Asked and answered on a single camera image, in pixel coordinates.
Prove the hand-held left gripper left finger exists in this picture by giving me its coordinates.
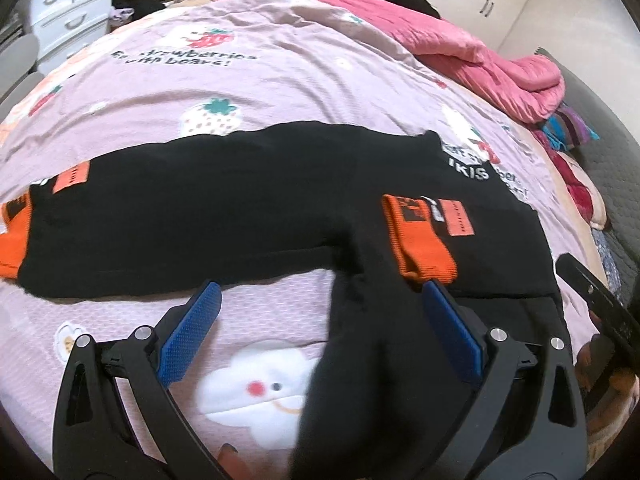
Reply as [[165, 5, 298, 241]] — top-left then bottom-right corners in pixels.
[[52, 281, 232, 480]]

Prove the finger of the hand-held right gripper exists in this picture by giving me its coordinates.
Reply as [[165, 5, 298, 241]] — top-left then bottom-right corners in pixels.
[[555, 254, 640, 361]]

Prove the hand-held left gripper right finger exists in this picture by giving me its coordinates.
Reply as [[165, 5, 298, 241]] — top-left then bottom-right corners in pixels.
[[422, 280, 589, 480]]

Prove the red cloth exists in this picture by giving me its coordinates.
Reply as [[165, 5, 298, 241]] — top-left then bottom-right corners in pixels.
[[532, 130, 608, 228]]

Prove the purple and blue striped cloth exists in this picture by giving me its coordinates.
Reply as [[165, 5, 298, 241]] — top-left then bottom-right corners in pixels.
[[542, 104, 599, 152]]

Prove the grey quilted mat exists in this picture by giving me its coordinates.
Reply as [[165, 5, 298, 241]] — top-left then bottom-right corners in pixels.
[[534, 47, 640, 311]]

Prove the pink strawberry printed bedsheet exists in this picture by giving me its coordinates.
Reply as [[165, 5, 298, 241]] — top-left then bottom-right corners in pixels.
[[0, 0, 601, 480]]

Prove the pink quilt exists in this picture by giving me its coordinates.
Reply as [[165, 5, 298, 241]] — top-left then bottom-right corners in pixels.
[[212, 0, 566, 125]]

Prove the grey chair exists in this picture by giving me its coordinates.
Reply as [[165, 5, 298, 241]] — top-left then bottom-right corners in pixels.
[[0, 34, 42, 107]]

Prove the white drawer cabinet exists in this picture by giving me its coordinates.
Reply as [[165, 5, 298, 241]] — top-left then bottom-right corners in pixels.
[[27, 0, 116, 63]]

